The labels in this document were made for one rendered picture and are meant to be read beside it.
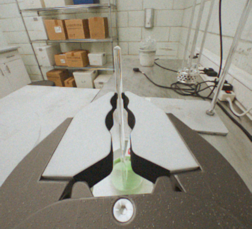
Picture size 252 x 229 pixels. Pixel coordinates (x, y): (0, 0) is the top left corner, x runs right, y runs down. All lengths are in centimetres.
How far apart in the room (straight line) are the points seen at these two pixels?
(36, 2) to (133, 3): 143
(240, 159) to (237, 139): 8
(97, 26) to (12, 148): 198
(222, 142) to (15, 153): 61
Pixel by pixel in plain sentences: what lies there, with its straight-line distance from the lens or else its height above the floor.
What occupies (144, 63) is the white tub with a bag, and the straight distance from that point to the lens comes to 109.
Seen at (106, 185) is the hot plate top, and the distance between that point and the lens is 26.
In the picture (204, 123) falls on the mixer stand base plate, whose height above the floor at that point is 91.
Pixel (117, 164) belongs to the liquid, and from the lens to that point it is 24.
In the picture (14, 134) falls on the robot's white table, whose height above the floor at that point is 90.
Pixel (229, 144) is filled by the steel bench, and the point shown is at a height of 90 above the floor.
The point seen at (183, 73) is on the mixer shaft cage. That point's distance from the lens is 46.
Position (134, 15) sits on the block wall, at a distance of 249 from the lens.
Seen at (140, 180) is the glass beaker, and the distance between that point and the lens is 21.
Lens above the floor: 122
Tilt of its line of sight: 32 degrees down
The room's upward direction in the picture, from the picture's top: 2 degrees counter-clockwise
